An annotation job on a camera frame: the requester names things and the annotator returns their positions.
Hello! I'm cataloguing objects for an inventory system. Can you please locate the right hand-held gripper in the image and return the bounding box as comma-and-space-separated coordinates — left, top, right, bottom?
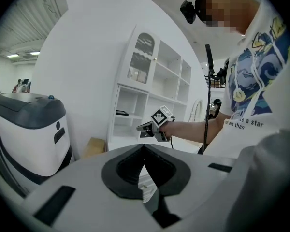
136, 105, 176, 143

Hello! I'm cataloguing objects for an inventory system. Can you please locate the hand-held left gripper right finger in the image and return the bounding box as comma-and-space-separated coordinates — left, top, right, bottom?
143, 143, 238, 232

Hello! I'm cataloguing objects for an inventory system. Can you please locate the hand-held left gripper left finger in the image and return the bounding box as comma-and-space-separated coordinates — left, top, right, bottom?
20, 143, 160, 232

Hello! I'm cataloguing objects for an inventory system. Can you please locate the person's right forearm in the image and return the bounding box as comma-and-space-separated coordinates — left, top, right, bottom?
174, 115, 227, 145

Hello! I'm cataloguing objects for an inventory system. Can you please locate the white shelf cabinet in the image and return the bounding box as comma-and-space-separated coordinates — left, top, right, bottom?
107, 24, 193, 152

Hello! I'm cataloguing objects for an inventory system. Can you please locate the person's right hand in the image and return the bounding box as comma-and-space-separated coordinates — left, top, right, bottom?
160, 122, 176, 137

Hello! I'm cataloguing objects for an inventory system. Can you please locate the large cardboard box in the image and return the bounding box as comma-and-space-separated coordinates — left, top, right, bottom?
81, 137, 106, 159

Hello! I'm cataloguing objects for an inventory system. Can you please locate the black pole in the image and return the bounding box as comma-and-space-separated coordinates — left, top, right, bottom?
198, 44, 216, 154

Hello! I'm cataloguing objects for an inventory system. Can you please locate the arched glass cabinet door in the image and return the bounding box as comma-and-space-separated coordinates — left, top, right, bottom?
124, 27, 160, 91

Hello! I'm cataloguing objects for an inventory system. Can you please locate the white black service robot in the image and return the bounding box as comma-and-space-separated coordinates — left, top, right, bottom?
0, 110, 26, 200
0, 92, 73, 185

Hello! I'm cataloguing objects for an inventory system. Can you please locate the dark metal rack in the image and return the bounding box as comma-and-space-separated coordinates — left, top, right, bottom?
204, 75, 227, 89

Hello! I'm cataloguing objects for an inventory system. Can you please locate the person's printed white T-shirt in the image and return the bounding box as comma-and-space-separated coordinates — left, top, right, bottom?
203, 0, 290, 232

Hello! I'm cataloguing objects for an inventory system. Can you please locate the person's head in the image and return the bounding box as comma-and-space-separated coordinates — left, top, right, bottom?
195, 0, 261, 36

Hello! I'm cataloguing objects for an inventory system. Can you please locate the black clamp mount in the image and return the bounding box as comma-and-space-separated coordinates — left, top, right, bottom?
212, 58, 230, 86

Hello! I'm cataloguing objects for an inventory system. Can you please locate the black head-mounted camera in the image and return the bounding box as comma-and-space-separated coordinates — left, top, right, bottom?
180, 0, 208, 25

